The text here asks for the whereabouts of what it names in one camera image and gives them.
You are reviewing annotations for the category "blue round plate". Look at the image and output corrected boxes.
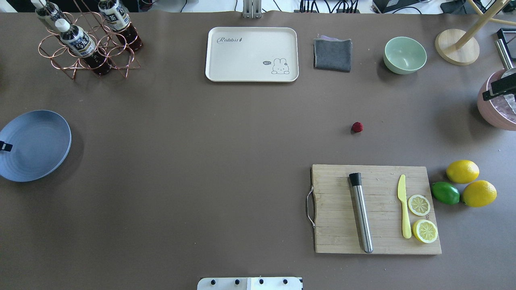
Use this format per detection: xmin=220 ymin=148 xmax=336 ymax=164
xmin=0 ymin=110 xmax=72 ymax=182

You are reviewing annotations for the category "red strawberry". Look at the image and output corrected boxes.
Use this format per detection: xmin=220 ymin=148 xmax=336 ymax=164
xmin=351 ymin=122 xmax=364 ymax=133

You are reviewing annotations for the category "metal ice scoop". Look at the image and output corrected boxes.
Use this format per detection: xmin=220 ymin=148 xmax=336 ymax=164
xmin=495 ymin=39 xmax=516 ymax=113

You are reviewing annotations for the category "pink ice bowl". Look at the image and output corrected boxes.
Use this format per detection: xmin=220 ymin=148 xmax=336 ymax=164
xmin=477 ymin=69 xmax=516 ymax=131

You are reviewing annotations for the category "wooden cup stand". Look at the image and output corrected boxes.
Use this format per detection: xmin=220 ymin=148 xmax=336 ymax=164
xmin=435 ymin=0 xmax=515 ymax=66

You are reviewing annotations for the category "upper whole lemon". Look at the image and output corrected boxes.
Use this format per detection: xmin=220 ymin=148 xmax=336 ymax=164
xmin=446 ymin=160 xmax=480 ymax=184

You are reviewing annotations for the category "whole lemon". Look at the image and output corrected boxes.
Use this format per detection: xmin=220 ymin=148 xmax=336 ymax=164
xmin=462 ymin=180 xmax=497 ymax=207
xmin=446 ymin=160 xmax=480 ymax=184

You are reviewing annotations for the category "green bowl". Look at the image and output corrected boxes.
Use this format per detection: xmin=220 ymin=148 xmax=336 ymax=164
xmin=383 ymin=37 xmax=427 ymax=75

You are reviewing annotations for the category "lower whole lemon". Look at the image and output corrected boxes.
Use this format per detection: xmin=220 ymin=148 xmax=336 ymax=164
xmin=462 ymin=180 xmax=497 ymax=207

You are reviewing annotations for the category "green lime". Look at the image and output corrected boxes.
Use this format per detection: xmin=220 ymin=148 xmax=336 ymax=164
xmin=431 ymin=182 xmax=460 ymax=205

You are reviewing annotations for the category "front tea bottle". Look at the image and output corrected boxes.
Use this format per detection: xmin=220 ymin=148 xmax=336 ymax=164
xmin=55 ymin=19 xmax=111 ymax=75

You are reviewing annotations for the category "tea bottle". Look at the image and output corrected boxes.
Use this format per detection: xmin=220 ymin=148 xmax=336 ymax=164
xmin=31 ymin=0 xmax=68 ymax=32
xmin=98 ymin=0 xmax=143 ymax=52
xmin=55 ymin=19 xmax=111 ymax=75

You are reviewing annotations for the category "left tea bottle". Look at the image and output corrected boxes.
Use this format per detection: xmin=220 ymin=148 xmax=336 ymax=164
xmin=31 ymin=0 xmax=68 ymax=32

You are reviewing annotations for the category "yellow plastic knife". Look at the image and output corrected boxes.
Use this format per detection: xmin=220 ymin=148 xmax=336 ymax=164
xmin=397 ymin=174 xmax=412 ymax=239

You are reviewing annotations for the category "upper lemon half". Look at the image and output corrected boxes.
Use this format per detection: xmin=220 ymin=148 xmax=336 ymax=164
xmin=407 ymin=195 xmax=431 ymax=216

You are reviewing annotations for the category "lemon half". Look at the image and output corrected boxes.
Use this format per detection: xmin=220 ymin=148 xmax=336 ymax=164
xmin=407 ymin=195 xmax=431 ymax=216
xmin=412 ymin=219 xmax=438 ymax=243

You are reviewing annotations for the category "lower lemon half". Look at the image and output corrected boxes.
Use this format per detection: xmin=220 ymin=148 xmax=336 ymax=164
xmin=412 ymin=219 xmax=438 ymax=243

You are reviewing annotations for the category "right tea bottle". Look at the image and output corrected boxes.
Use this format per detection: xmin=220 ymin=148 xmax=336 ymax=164
xmin=98 ymin=0 xmax=143 ymax=52

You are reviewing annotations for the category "steel muddler black tip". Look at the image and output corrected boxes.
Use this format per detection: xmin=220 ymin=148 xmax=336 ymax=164
xmin=349 ymin=172 xmax=374 ymax=254

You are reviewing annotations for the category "grey folded cloth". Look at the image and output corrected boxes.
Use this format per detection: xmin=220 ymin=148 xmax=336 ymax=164
xmin=313 ymin=35 xmax=353 ymax=72

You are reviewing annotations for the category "wooden cutting board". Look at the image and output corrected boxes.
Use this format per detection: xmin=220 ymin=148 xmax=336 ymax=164
xmin=311 ymin=164 xmax=442 ymax=255

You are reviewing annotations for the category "cream rabbit tray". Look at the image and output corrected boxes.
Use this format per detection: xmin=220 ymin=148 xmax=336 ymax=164
xmin=205 ymin=27 xmax=299 ymax=82

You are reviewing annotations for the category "copper wire bottle rack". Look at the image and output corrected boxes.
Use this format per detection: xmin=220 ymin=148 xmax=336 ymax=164
xmin=37 ymin=0 xmax=140 ymax=79

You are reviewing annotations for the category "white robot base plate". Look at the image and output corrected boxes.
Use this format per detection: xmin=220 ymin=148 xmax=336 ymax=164
xmin=197 ymin=276 xmax=304 ymax=290

